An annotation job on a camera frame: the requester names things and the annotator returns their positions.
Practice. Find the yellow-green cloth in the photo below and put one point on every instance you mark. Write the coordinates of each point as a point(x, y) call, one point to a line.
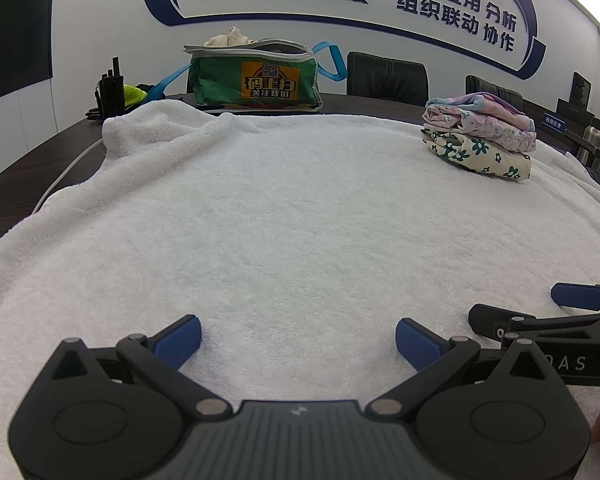
point(135, 96)

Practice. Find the green zip bag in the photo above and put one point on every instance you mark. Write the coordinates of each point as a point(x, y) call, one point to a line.
point(250, 80)

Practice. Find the folded cream green-flower garment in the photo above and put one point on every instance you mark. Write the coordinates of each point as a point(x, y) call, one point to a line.
point(485, 157)

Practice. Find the black office chair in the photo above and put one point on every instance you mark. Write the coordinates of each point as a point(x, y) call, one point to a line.
point(387, 80)
point(490, 85)

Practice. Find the dark wall screen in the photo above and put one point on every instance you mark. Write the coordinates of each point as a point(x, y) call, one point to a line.
point(15, 25)

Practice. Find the black desktop device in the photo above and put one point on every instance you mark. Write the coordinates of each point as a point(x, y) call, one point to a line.
point(577, 100)

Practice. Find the blue lettered wall sign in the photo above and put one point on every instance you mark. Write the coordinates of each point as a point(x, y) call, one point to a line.
point(430, 2)

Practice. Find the white fluffy towel blanket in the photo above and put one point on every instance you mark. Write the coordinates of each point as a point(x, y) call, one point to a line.
point(280, 210)

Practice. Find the blue desk name plate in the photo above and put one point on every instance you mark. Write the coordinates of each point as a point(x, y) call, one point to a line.
point(553, 121)

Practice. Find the cream cloth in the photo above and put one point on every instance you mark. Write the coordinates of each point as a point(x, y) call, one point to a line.
point(230, 37)

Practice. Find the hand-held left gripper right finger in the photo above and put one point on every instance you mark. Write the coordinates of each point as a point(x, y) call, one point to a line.
point(417, 344)

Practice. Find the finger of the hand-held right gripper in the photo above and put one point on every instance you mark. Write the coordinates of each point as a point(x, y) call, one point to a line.
point(490, 320)
point(580, 296)

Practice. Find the black walkie-talkie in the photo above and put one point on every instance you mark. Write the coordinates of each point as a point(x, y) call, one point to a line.
point(111, 92)

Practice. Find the metal thermos bottle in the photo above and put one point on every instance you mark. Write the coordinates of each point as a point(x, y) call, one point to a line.
point(595, 137)

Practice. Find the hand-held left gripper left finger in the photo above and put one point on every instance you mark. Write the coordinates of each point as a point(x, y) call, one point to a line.
point(180, 341)

